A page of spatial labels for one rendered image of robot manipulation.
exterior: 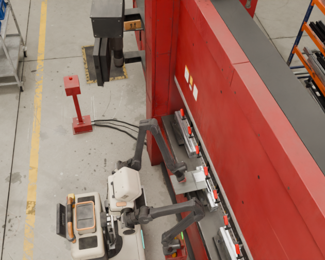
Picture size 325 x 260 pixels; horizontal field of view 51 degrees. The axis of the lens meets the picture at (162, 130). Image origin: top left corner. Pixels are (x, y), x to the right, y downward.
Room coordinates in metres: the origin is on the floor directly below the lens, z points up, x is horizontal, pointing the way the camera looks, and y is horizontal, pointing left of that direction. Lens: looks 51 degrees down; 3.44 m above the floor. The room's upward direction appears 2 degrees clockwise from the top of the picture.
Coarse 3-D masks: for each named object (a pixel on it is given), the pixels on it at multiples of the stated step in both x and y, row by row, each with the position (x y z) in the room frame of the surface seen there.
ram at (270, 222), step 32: (192, 32) 2.00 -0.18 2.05; (192, 64) 1.94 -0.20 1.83; (192, 96) 1.86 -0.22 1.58; (224, 96) 1.42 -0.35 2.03; (224, 128) 1.34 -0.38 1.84; (224, 160) 1.25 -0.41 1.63; (256, 160) 0.99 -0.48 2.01; (256, 192) 0.90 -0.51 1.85; (256, 224) 0.81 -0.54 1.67; (288, 224) 0.66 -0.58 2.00; (256, 256) 0.70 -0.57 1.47; (288, 256) 0.57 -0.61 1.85; (320, 256) 0.48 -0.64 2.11
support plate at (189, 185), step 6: (186, 174) 1.53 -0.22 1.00; (174, 180) 1.47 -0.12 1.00; (186, 180) 1.47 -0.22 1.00; (192, 180) 1.47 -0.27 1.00; (174, 186) 1.41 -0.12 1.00; (180, 186) 1.41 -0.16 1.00; (186, 186) 1.41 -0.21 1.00; (192, 186) 1.41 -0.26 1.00; (198, 186) 1.42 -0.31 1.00; (204, 186) 1.42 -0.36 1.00; (180, 192) 1.35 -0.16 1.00; (186, 192) 1.36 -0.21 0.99
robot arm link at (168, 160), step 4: (152, 128) 1.51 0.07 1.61; (152, 132) 1.50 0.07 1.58; (156, 132) 1.50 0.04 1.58; (160, 132) 1.54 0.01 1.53; (156, 136) 1.51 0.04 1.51; (160, 136) 1.51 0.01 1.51; (156, 140) 1.50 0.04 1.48; (160, 140) 1.50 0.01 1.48; (164, 140) 1.52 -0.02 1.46; (160, 144) 1.49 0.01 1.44; (164, 144) 1.49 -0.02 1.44; (160, 148) 1.48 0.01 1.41; (164, 148) 1.48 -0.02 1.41; (164, 152) 1.47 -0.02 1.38; (168, 152) 1.48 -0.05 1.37; (164, 156) 1.46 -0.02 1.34; (168, 156) 1.46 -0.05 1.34; (164, 160) 1.45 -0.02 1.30; (168, 160) 1.45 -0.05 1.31; (172, 160) 1.46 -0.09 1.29; (168, 164) 1.44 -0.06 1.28; (172, 164) 1.44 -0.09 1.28; (168, 168) 1.42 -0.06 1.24
